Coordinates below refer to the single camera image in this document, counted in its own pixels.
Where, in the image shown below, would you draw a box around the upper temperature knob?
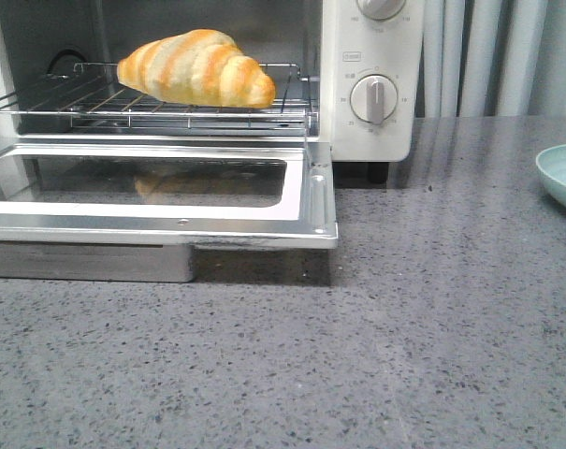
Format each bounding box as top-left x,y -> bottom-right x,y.
356,0 -> 406,21

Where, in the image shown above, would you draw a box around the golden croissant bread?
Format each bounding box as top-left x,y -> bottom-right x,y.
117,29 -> 276,109

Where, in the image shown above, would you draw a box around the lower timer knob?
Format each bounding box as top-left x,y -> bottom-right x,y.
350,75 -> 399,125

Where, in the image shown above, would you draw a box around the black right oven foot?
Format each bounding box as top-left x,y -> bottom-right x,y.
367,162 -> 389,184

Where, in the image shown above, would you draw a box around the glass oven door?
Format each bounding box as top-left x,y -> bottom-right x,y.
0,138 -> 338,282

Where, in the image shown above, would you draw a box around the white pleated curtain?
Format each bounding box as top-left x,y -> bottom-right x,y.
416,1 -> 566,118

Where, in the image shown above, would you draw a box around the light green plate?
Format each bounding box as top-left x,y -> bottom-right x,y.
535,144 -> 566,208

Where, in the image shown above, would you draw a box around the white Toshiba toaster oven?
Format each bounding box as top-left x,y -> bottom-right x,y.
0,1 -> 424,164

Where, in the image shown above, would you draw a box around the metal oven wire rack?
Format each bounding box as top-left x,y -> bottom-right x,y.
0,62 -> 319,138

